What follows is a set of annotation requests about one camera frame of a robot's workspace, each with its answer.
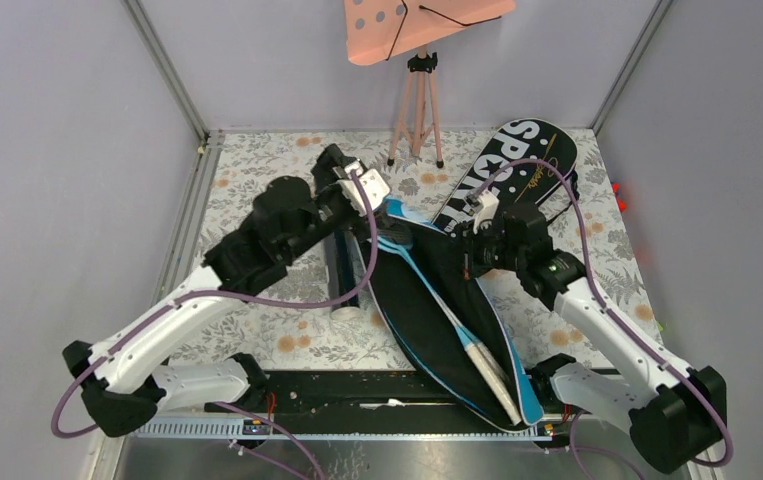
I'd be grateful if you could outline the blue racket bag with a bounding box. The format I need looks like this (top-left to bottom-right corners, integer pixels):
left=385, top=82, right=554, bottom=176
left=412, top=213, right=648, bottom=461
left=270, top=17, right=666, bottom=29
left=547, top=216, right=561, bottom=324
left=369, top=199, right=545, bottom=430

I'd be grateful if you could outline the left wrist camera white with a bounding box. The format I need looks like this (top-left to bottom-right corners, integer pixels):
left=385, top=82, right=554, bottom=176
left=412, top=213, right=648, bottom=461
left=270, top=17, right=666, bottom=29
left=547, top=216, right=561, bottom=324
left=337, top=159, right=391, bottom=217

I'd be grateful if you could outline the black shuttlecock tube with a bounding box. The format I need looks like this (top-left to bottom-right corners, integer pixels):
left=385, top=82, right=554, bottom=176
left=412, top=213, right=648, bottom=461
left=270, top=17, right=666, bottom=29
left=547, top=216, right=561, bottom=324
left=323, top=231, right=363, bottom=321

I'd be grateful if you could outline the floral table mat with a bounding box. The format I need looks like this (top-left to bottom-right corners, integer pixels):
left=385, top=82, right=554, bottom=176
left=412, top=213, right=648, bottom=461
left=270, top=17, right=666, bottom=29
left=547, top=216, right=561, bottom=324
left=168, top=127, right=670, bottom=372

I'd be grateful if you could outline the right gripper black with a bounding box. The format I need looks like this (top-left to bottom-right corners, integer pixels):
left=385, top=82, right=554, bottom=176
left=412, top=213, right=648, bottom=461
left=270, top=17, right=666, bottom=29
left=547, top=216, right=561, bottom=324
left=436, top=218, right=526, bottom=279

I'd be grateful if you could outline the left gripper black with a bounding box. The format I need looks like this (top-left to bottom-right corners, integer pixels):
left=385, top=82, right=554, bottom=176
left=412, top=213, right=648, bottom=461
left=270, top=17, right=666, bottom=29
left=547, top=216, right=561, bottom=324
left=285, top=148, right=394, bottom=263

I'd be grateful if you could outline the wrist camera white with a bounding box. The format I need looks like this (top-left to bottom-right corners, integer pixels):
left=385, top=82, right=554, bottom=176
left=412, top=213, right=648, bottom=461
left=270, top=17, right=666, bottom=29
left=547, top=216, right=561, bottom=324
left=337, top=159, right=391, bottom=217
left=466, top=189, right=499, bottom=234

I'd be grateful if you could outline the purple cable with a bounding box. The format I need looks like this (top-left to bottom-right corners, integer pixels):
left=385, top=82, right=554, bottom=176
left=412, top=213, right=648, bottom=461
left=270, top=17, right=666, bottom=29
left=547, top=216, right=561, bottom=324
left=50, top=170, right=382, bottom=480
left=470, top=157, right=737, bottom=480

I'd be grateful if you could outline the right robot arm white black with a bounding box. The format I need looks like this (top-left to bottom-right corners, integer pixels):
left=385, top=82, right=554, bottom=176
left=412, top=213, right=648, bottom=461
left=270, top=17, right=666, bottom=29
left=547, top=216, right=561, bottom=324
left=452, top=203, right=732, bottom=474

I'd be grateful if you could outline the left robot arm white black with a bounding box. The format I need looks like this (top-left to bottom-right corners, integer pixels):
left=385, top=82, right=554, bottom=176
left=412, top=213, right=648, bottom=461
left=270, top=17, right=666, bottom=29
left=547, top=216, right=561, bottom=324
left=62, top=144, right=390, bottom=437

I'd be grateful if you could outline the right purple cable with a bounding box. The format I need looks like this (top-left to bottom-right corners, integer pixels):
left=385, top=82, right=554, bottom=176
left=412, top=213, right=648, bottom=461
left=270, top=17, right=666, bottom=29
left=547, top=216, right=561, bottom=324
left=470, top=157, right=737, bottom=480

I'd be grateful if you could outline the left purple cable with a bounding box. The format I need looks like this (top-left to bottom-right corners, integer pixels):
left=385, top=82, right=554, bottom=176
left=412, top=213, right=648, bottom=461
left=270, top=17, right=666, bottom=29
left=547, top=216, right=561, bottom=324
left=50, top=170, right=382, bottom=480

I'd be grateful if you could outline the pink music stand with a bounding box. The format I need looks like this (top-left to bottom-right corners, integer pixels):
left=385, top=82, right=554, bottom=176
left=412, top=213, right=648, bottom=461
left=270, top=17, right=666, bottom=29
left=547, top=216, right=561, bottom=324
left=342, top=0, right=516, bottom=168

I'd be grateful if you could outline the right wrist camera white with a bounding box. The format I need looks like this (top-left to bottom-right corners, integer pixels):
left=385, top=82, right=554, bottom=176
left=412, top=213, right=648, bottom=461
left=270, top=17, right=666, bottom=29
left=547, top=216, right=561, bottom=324
left=466, top=189, right=499, bottom=234

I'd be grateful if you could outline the black sport racket bag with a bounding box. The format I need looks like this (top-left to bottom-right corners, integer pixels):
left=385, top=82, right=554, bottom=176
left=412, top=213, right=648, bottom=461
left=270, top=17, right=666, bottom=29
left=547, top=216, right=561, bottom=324
left=432, top=118, right=578, bottom=233

